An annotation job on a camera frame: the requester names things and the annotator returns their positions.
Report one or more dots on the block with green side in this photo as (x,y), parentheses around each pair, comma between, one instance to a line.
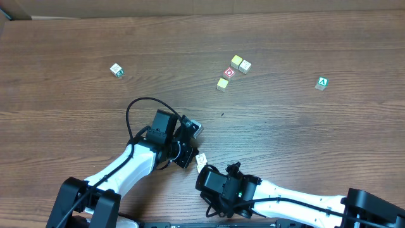
(117,70)

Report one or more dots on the yellow block upper cluster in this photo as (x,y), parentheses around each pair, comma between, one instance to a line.
(236,61)

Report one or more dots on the green letter block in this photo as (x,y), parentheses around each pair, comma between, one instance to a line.
(321,83)

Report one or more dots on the white patterned block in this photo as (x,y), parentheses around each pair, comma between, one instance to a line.
(201,159)

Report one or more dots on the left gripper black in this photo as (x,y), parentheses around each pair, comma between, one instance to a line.
(192,151)

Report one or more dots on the yellow block cluster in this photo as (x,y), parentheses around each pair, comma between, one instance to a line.
(222,84)
(236,61)

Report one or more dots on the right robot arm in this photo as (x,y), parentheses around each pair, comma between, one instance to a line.
(248,194)

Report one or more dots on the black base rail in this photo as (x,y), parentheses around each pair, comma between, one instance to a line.
(280,223)

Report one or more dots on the red circle block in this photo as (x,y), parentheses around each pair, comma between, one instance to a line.
(229,73)

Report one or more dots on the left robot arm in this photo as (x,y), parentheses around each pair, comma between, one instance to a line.
(95,201)

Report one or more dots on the yellow block lower cluster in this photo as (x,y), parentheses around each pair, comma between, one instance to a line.
(222,84)

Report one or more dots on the white block upper cluster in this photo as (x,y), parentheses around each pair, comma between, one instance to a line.
(244,67)

